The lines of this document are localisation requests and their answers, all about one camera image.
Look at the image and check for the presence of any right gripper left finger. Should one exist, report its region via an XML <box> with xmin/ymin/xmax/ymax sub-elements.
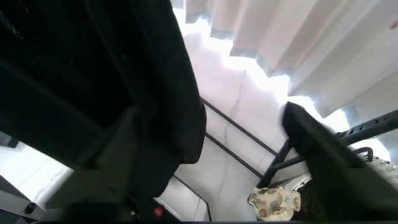
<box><xmin>46</xmin><ymin>105</ymin><xmax>141</xmax><ymax>218</ymax></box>

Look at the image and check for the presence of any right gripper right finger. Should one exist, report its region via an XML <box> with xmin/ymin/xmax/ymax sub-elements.
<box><xmin>281</xmin><ymin>101</ymin><xmax>398</xmax><ymax>222</ymax></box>

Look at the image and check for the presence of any black garment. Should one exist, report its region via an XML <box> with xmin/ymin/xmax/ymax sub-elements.
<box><xmin>0</xmin><ymin>0</ymin><xmax>208</xmax><ymax>206</ymax></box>

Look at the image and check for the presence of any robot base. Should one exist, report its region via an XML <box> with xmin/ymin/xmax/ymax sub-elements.
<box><xmin>0</xmin><ymin>130</ymin><xmax>213</xmax><ymax>222</ymax></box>

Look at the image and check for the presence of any white laundry basket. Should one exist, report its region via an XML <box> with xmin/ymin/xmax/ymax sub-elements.
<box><xmin>292</xmin><ymin>146</ymin><xmax>398</xmax><ymax>222</ymax></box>

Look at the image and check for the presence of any black clothes rack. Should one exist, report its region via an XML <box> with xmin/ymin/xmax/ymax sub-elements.
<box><xmin>200</xmin><ymin>98</ymin><xmax>398</xmax><ymax>189</ymax></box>

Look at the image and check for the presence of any cream printed garment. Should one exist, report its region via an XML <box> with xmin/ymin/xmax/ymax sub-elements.
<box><xmin>248</xmin><ymin>185</ymin><xmax>302</xmax><ymax>222</ymax></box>

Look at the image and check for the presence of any white curtain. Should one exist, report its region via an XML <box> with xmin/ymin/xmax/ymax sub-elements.
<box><xmin>170</xmin><ymin>0</ymin><xmax>398</xmax><ymax>119</ymax></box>

